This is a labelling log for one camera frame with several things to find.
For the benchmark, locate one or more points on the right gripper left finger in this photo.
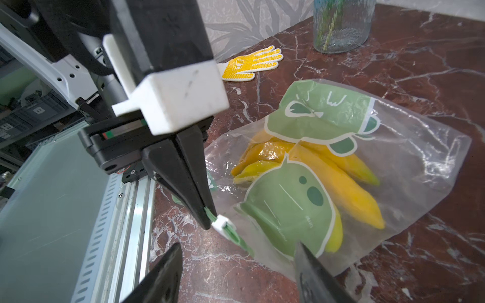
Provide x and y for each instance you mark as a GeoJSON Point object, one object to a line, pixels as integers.
{"type": "Point", "coordinates": [161, 283]}

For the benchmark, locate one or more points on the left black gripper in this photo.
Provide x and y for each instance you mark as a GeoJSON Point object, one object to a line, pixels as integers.
{"type": "Point", "coordinates": [175, 160]}

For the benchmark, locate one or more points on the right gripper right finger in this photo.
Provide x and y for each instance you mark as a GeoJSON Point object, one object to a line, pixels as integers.
{"type": "Point", "coordinates": [314, 282]}

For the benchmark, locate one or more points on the zip-top bag with bananas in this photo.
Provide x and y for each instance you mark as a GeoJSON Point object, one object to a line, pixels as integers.
{"type": "Point", "coordinates": [416, 160]}

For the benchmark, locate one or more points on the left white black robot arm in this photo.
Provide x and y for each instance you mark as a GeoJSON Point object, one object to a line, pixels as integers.
{"type": "Point", "coordinates": [57, 29]}

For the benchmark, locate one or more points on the bananas in left bag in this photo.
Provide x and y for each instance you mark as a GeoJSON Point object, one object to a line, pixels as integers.
{"type": "Point", "coordinates": [297, 192]}

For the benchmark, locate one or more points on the yellow work glove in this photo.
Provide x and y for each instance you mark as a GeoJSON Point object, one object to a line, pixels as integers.
{"type": "Point", "coordinates": [244, 68]}

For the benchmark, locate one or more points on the blue glass vase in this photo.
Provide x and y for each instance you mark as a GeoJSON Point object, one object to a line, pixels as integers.
{"type": "Point", "coordinates": [341, 25]}

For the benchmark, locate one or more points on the aluminium front rail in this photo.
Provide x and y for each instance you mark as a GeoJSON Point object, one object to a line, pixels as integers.
{"type": "Point", "coordinates": [117, 257]}

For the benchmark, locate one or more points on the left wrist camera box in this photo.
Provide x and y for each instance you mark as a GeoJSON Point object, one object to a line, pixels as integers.
{"type": "Point", "coordinates": [162, 56]}

